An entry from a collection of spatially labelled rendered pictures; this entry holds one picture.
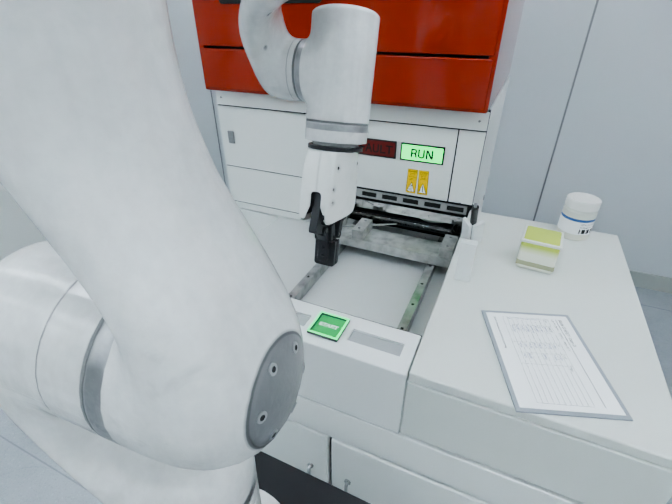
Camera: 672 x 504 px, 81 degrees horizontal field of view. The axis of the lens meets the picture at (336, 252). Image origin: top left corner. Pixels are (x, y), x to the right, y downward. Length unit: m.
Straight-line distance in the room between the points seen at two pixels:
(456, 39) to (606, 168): 1.80
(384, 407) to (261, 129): 0.91
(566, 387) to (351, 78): 0.51
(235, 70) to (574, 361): 1.06
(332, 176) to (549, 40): 2.10
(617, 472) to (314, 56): 0.65
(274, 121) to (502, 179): 1.73
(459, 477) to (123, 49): 0.73
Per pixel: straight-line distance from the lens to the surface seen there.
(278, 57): 0.55
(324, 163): 0.52
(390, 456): 0.79
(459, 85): 1.01
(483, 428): 0.66
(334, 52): 0.52
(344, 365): 0.66
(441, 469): 0.77
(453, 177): 1.11
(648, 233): 2.86
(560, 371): 0.69
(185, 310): 0.20
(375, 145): 1.14
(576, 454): 0.67
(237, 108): 1.34
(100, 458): 0.37
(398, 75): 1.04
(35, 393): 0.30
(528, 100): 2.56
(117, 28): 0.20
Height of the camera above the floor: 1.42
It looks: 31 degrees down
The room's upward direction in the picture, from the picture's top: straight up
